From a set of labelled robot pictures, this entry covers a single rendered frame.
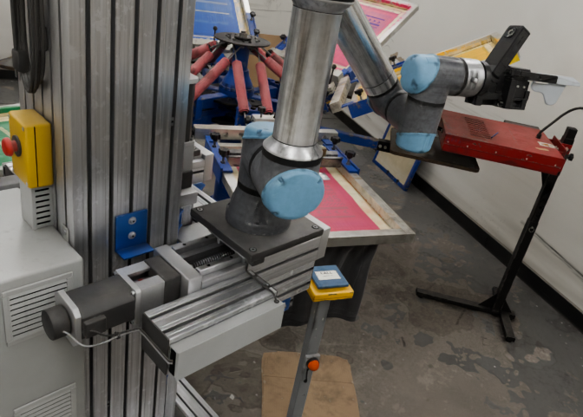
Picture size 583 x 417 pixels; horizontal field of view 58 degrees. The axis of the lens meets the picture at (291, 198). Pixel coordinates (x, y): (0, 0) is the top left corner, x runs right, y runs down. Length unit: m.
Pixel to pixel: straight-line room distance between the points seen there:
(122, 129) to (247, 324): 0.45
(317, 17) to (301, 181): 0.28
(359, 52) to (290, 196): 0.33
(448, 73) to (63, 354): 0.96
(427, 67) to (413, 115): 0.10
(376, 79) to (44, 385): 0.94
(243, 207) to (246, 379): 1.53
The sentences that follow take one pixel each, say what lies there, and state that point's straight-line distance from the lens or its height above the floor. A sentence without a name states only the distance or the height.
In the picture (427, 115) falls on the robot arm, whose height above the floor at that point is 1.58.
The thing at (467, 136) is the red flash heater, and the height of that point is 1.10.
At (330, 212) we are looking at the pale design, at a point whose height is 0.95.
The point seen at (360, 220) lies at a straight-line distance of 1.97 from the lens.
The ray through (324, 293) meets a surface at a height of 0.95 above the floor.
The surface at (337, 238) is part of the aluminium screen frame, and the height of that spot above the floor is 0.98.
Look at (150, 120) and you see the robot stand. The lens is 1.10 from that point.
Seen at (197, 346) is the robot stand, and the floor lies 1.17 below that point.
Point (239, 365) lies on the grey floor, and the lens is 2.64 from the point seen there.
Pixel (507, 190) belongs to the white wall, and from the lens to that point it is 4.05.
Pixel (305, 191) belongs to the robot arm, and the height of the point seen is 1.44.
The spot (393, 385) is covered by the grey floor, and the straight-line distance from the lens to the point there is 2.76.
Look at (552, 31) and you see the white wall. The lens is 3.91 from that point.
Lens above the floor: 1.86
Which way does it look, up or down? 27 degrees down
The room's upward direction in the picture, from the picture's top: 10 degrees clockwise
